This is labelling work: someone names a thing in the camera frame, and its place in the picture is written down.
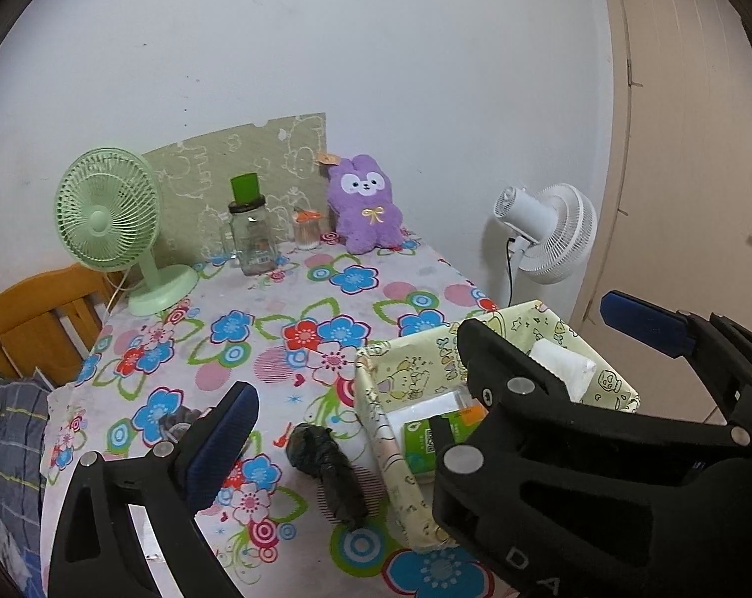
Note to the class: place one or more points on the small toothpick jar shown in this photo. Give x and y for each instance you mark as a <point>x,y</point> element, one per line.
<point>306,230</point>

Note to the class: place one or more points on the black plastic bag bundle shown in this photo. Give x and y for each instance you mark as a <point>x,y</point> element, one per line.
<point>332,473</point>

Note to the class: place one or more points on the green patterned board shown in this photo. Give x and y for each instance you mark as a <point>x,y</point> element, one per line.
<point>226,156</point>

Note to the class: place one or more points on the green tissue pack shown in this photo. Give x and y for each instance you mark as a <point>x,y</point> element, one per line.
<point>423,448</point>

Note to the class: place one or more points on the wooden headboard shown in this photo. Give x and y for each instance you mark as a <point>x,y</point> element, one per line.
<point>33,317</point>

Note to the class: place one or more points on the green desk fan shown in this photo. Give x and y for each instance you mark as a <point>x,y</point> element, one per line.
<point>102,224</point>

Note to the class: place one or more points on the grey sock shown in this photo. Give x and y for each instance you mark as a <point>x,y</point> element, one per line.
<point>180,420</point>

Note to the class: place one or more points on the beige door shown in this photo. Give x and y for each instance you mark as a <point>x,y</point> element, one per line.
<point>693,137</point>

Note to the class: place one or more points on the glass jar with green cap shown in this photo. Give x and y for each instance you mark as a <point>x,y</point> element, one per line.
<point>251,237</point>

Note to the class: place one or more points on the floral tablecloth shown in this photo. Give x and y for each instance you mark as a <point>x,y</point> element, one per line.
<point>276,324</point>

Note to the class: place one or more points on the white tissue packet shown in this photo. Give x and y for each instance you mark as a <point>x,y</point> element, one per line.
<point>563,364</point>

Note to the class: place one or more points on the white standing fan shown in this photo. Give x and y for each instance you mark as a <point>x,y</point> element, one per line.
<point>550,224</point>

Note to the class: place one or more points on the purple plush bunny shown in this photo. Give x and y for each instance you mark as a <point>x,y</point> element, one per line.
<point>363,205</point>

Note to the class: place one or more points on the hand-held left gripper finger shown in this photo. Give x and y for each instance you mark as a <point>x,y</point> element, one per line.
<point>223,442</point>

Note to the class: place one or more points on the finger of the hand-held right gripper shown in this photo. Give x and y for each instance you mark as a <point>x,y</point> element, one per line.
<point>643,324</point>
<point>494,361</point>

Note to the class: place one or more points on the blue plaid blanket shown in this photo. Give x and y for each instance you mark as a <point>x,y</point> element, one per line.
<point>9,436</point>

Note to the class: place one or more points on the yellow cartoon print box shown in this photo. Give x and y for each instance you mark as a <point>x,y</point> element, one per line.
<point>525,330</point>

